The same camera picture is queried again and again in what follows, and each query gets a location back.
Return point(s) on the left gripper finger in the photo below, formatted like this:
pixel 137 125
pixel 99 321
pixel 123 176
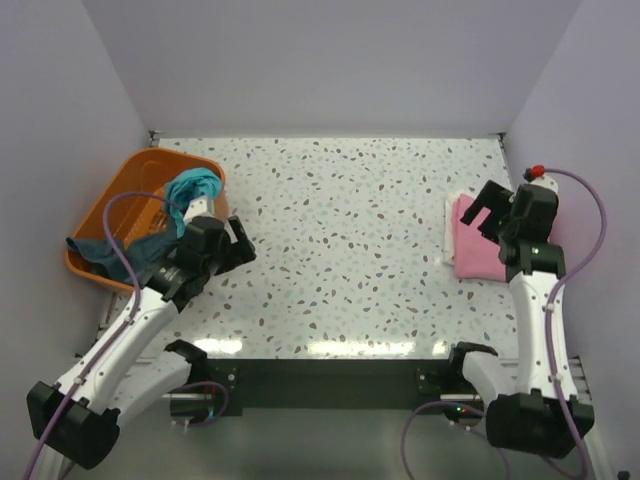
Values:
pixel 237 230
pixel 237 254

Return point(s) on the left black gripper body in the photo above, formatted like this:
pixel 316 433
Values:
pixel 215 261

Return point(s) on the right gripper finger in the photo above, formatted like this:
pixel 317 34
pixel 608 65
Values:
pixel 491 226
pixel 493 197

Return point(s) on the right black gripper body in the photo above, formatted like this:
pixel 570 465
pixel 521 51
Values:
pixel 504 211

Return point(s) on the pink t shirt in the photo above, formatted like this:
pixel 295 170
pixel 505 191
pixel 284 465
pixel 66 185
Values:
pixel 474 257

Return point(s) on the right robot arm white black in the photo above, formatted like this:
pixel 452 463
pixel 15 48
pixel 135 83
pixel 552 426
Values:
pixel 538 410

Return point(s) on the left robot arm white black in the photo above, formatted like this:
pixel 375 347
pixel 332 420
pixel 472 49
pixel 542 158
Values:
pixel 80 416

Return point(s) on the folded white t shirt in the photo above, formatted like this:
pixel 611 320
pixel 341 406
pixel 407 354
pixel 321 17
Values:
pixel 448 241

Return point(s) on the turquoise t shirt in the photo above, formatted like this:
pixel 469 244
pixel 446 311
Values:
pixel 187 186

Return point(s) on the dark teal t shirt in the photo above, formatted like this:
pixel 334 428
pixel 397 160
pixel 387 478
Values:
pixel 141 254

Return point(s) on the orange plastic laundry basket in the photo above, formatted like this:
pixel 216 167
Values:
pixel 147 170

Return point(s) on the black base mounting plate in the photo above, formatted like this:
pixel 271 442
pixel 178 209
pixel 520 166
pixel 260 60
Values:
pixel 347 384

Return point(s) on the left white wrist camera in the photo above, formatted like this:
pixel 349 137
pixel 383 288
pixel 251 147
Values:
pixel 199 207

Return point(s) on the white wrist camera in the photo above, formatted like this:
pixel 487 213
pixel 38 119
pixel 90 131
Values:
pixel 199 207
pixel 537 175

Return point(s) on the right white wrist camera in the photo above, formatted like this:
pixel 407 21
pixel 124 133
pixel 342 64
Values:
pixel 537 175

